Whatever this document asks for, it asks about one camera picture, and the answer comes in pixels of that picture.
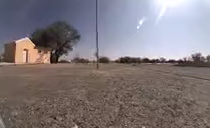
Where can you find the tall thin light pole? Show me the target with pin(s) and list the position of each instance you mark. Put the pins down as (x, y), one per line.
(96, 33)

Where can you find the brown gravel dirt ground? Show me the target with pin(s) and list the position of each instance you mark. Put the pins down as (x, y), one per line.
(93, 96)

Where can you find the row of distant bushes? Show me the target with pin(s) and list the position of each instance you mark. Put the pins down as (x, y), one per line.
(153, 60)

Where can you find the large dark tree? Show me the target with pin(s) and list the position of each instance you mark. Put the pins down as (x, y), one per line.
(58, 36)

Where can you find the robot's own part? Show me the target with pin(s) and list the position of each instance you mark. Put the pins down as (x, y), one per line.
(74, 126)

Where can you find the small tan building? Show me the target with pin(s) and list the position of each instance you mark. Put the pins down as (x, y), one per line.
(24, 51)

